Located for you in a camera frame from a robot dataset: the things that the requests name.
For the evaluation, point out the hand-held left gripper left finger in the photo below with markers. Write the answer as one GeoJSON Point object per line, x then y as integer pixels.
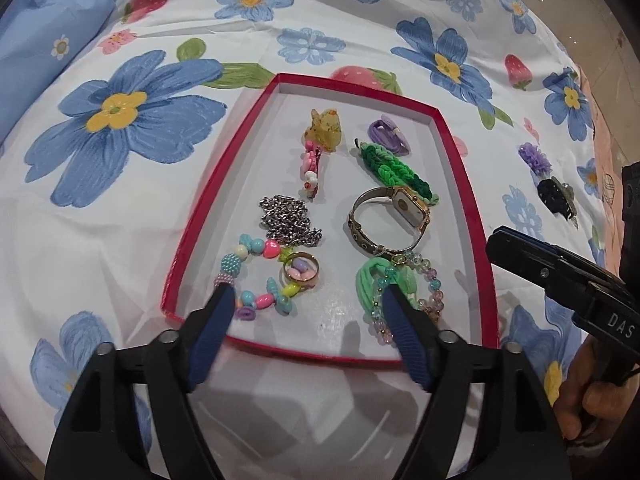
{"type": "Point", "coordinates": [215, 330]}

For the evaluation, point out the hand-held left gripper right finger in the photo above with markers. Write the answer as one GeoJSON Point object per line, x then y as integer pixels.
{"type": "Point", "coordinates": [400, 325]}

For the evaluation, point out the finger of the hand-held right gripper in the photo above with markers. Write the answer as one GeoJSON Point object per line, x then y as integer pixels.
{"type": "Point", "coordinates": [525, 260]}
{"type": "Point", "coordinates": [590, 269]}

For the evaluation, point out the red-rimmed white tray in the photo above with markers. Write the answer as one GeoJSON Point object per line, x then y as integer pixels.
{"type": "Point", "coordinates": [325, 310]}

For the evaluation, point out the gold wrist watch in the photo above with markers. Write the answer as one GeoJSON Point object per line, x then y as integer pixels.
{"type": "Point", "coordinates": [407, 205]}

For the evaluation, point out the pink flower hair clip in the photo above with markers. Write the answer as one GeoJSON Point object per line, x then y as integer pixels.
{"type": "Point", "coordinates": [310, 165]}

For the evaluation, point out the person's right hand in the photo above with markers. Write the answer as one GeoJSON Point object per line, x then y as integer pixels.
{"type": "Point", "coordinates": [585, 400]}

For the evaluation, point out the black scrunchie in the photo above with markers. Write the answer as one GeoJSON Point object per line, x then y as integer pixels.
{"type": "Point", "coordinates": [550, 195]}

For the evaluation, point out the rhinestone hair claw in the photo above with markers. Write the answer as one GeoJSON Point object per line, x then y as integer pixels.
{"type": "Point", "coordinates": [567, 195]}

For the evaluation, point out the purple flower scrunchie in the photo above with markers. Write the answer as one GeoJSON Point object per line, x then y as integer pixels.
{"type": "Point", "coordinates": [532, 157]}

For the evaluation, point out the pink printed cloth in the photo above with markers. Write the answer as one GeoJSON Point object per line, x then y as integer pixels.
{"type": "Point", "coordinates": [607, 160]}

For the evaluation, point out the floral bedsheet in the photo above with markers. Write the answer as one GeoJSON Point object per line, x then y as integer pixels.
{"type": "Point", "coordinates": [150, 210]}

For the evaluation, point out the purple bow hair clip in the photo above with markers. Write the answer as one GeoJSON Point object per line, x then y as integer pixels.
{"type": "Point", "coordinates": [380, 130]}

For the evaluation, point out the yellow hair claw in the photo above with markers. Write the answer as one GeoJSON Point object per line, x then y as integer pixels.
{"type": "Point", "coordinates": [325, 130]}

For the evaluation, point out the blue floral pillow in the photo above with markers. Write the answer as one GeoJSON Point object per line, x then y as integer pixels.
{"type": "Point", "coordinates": [40, 35]}

